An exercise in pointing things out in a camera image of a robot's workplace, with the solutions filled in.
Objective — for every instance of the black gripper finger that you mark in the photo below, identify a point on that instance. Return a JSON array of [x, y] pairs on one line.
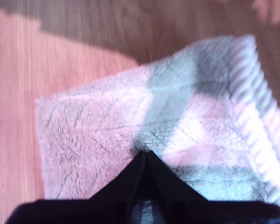
[[116, 200], [177, 200]]

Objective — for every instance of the fluffy white green tea towel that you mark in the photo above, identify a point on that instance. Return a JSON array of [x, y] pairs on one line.
[[107, 128]]

